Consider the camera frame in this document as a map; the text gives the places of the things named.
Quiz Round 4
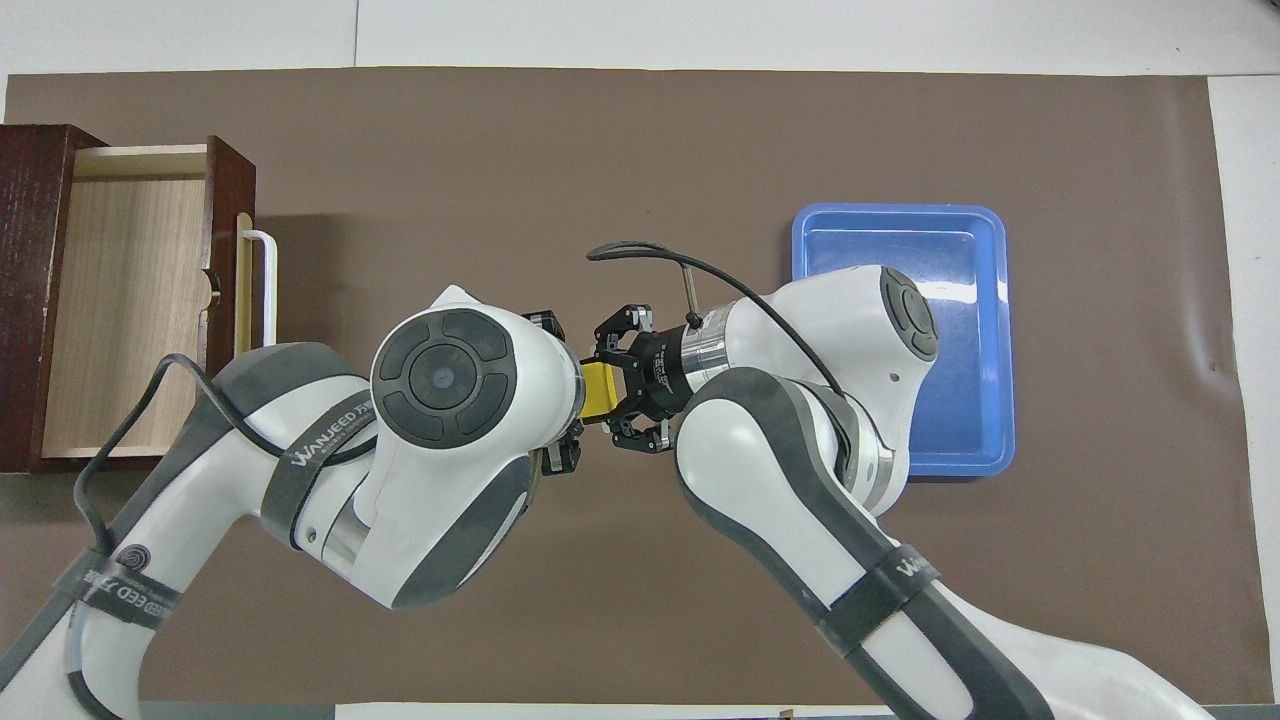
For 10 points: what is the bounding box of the yellow cube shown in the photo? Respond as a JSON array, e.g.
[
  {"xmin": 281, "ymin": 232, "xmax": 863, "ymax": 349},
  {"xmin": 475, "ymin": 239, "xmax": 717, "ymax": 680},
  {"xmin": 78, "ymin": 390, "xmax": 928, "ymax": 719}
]
[{"xmin": 580, "ymin": 361, "xmax": 627, "ymax": 419}]

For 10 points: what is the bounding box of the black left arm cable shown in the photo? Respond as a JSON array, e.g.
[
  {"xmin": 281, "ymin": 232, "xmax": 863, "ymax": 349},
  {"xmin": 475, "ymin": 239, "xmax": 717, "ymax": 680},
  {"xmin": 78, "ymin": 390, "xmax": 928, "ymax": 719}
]
[{"xmin": 72, "ymin": 352, "xmax": 381, "ymax": 561}]

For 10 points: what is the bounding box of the blue plastic tray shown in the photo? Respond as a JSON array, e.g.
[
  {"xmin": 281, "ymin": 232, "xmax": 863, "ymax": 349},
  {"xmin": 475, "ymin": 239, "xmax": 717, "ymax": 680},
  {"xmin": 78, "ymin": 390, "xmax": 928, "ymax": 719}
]
[{"xmin": 791, "ymin": 203, "xmax": 1017, "ymax": 478}]

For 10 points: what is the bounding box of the white drawer handle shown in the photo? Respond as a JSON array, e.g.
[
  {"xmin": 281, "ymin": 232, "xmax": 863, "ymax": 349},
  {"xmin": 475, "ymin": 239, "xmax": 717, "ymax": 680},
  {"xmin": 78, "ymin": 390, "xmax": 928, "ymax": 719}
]
[{"xmin": 243, "ymin": 229, "xmax": 280, "ymax": 347}]

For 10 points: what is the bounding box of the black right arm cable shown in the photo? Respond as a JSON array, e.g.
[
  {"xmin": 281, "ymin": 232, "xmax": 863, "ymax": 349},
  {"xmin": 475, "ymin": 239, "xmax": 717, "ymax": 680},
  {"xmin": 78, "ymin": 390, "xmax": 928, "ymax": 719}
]
[{"xmin": 586, "ymin": 240, "xmax": 851, "ymax": 401}]

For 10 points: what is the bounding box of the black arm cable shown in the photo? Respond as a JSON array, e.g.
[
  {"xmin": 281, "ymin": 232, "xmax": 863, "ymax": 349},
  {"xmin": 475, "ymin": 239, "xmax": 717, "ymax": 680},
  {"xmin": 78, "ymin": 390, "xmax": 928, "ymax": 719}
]
[
  {"xmin": 586, "ymin": 240, "xmax": 851, "ymax": 401},
  {"xmin": 72, "ymin": 352, "xmax": 381, "ymax": 561}
]

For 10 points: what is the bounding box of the brown table mat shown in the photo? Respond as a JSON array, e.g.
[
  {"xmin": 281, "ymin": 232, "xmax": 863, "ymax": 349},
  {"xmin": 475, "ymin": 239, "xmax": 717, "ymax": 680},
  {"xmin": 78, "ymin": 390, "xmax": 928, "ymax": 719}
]
[{"xmin": 0, "ymin": 66, "xmax": 1276, "ymax": 706}]

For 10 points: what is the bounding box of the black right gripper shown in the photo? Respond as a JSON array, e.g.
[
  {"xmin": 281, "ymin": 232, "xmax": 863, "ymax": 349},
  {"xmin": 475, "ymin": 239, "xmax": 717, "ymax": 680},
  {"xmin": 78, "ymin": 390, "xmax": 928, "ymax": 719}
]
[{"xmin": 592, "ymin": 304, "xmax": 691, "ymax": 456}]

